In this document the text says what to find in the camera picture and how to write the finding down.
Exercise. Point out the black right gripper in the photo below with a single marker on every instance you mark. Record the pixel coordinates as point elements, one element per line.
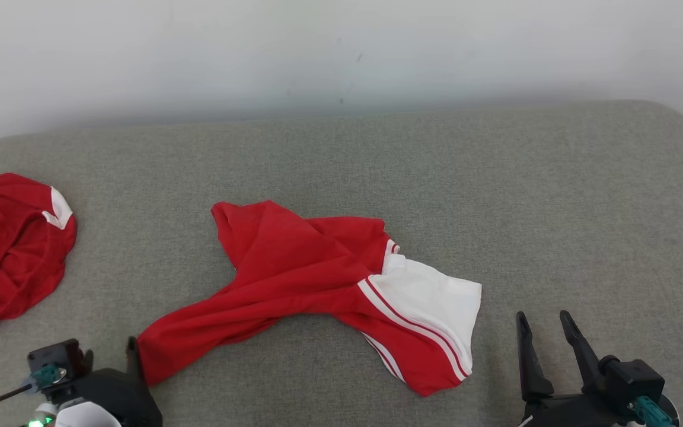
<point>567,412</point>

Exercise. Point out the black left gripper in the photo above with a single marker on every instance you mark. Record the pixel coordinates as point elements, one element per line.
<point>122,397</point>

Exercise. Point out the red garment with white stripe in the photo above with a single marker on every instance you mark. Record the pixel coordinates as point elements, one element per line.
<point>9,255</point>

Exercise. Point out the red shirt with white sleeves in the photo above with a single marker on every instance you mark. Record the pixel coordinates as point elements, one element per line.
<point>294,267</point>

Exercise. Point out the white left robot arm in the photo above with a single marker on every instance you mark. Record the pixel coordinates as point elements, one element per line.
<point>86,418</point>

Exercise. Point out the grey fabric sofa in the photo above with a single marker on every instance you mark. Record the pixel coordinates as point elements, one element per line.
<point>341,160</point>

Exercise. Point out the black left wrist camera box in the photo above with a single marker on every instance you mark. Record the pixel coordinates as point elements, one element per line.
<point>57,354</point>

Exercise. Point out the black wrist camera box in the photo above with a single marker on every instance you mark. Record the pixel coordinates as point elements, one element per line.
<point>57,354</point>
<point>635,376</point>

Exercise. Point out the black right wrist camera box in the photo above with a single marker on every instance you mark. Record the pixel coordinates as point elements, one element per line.
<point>635,376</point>

